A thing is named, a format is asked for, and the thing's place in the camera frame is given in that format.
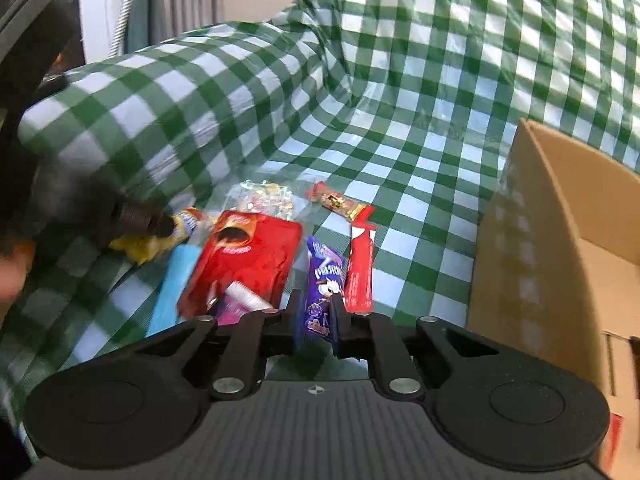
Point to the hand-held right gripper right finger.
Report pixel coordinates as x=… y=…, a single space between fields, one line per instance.
x=336 y=325

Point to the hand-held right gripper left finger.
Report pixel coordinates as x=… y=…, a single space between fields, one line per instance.
x=298 y=312

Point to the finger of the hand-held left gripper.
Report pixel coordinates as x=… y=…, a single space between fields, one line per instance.
x=145 y=220

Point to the yellow snack packet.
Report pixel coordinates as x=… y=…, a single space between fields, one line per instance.
x=150 y=247

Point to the purple snack packet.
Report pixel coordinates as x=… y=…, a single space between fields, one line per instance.
x=322 y=280

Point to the small pink packet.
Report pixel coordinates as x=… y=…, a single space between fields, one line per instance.
x=245 y=300

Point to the light blue snack packet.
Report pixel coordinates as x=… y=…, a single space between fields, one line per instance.
x=167 y=290

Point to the large red snack pouch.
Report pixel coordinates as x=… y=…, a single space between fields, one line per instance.
x=250 y=255

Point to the clear bag of candies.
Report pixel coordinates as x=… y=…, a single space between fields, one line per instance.
x=265 y=195

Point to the brown cardboard box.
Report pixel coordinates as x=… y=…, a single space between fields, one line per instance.
x=565 y=270

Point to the person's left hand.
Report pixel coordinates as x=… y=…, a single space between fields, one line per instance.
x=12 y=272

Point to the long red stick packet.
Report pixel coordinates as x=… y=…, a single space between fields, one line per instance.
x=360 y=270

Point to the small red gold candy bar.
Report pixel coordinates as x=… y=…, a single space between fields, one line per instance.
x=332 y=201

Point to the green white checked cloth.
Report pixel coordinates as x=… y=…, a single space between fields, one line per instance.
x=380 y=85

